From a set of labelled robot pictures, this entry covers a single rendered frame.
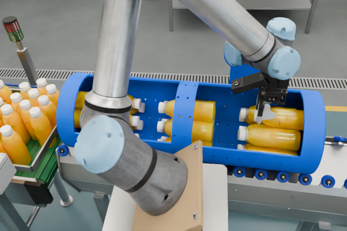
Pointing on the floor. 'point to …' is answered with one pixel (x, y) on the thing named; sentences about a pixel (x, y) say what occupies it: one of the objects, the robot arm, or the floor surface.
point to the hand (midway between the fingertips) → (256, 115)
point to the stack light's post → (28, 66)
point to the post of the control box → (11, 215)
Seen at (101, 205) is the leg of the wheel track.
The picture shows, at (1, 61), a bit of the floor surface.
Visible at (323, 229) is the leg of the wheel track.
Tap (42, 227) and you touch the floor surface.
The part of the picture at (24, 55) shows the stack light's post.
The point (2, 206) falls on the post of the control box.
